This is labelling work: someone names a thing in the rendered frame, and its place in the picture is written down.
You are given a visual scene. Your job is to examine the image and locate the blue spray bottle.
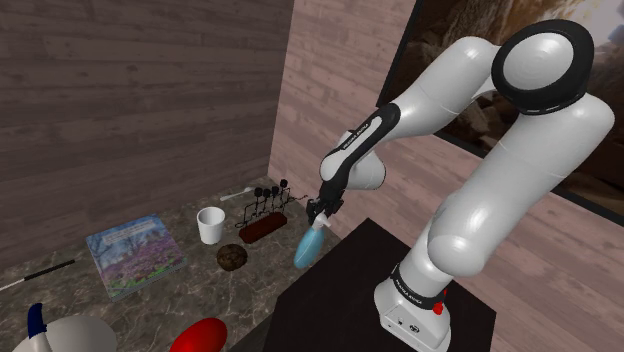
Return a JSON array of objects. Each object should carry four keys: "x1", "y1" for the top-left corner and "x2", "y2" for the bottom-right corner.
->
[{"x1": 293, "y1": 216, "x2": 333, "y2": 270}]

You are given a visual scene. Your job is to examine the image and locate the white spoon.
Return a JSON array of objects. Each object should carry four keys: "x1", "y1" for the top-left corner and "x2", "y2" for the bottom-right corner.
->
[{"x1": 219, "y1": 186, "x2": 256, "y2": 203}]

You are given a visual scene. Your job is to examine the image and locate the dark robot stand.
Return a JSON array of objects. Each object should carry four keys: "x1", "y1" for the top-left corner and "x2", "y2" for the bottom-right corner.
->
[{"x1": 263, "y1": 217, "x2": 498, "y2": 352}]

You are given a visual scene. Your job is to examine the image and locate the brown round ball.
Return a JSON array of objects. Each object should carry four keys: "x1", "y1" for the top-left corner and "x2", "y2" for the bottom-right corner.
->
[{"x1": 216, "y1": 243, "x2": 249, "y2": 273}]

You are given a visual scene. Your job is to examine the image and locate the white cup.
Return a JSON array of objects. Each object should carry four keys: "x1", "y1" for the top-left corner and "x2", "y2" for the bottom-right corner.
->
[{"x1": 196, "y1": 206, "x2": 227, "y2": 246}]

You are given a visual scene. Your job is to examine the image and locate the red oval thing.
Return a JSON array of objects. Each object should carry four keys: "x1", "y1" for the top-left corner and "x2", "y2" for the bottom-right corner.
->
[{"x1": 168, "y1": 317, "x2": 229, "y2": 352}]

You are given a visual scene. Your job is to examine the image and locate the book with flower cover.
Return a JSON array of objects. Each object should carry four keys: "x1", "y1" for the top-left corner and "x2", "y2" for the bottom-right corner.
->
[{"x1": 85, "y1": 213, "x2": 189, "y2": 304}]

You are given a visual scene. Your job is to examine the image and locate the black and white stick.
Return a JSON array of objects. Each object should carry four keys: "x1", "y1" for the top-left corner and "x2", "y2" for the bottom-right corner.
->
[{"x1": 0, "y1": 258, "x2": 77, "y2": 293}]

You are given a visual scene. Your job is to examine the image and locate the black wire figures on brown base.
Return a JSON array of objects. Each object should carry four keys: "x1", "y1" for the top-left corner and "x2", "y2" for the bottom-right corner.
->
[{"x1": 238, "y1": 178, "x2": 307, "y2": 245}]

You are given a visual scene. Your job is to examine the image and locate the dark framed wall picture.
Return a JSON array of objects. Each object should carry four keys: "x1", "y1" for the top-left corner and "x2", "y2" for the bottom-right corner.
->
[{"x1": 377, "y1": 0, "x2": 624, "y2": 228}]

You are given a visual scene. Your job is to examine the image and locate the grey round thing with blue handle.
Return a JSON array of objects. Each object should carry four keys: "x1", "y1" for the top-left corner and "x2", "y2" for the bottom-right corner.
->
[{"x1": 11, "y1": 302, "x2": 119, "y2": 352}]

